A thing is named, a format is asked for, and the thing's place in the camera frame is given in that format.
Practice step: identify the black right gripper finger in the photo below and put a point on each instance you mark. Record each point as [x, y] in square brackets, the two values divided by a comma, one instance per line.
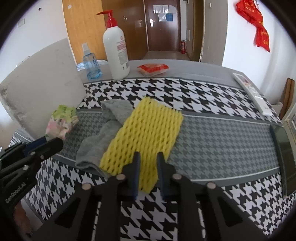
[46, 148]

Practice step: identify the right gripper black finger with blue tip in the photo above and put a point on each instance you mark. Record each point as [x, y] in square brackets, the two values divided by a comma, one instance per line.
[25, 148]

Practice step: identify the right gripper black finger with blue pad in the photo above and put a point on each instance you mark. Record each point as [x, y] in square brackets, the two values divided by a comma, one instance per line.
[204, 212]
[93, 212]

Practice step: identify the yellow foam net sleeve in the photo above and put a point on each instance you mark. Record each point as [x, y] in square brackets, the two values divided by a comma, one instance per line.
[151, 128]

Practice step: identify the green floral cloth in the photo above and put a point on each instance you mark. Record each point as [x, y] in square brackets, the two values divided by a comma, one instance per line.
[61, 122]

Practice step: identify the grey sock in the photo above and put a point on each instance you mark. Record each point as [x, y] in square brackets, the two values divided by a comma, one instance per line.
[91, 150]

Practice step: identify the white foam box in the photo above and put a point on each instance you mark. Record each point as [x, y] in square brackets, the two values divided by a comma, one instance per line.
[35, 89]

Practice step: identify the houndstooth tablecloth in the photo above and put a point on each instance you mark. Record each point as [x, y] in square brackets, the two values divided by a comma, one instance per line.
[223, 139]

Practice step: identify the black smartphone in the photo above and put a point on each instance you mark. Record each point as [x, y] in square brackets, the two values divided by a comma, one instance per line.
[285, 159]

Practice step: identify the light blue bedding bundle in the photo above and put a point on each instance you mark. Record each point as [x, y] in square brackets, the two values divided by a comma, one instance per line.
[81, 65]

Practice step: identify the blue spray bottle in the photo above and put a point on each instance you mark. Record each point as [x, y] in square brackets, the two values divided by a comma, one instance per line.
[92, 72]

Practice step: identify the white remote control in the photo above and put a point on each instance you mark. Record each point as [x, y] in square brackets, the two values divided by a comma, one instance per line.
[255, 96]

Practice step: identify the white pump bottle red top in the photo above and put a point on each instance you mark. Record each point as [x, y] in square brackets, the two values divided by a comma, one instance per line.
[115, 47]

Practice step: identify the wooden wardrobe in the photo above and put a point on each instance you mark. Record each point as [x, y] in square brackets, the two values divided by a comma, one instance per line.
[84, 25]

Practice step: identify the red snack packet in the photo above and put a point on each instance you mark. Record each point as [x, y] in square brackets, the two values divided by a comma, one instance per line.
[152, 69]

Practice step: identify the red fire extinguisher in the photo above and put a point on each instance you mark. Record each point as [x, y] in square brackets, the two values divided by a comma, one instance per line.
[183, 47]

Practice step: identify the dark brown entrance door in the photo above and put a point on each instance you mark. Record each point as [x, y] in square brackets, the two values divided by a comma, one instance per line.
[163, 25]

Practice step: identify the red hanging banner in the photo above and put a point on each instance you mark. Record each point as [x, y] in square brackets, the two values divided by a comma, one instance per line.
[250, 12]

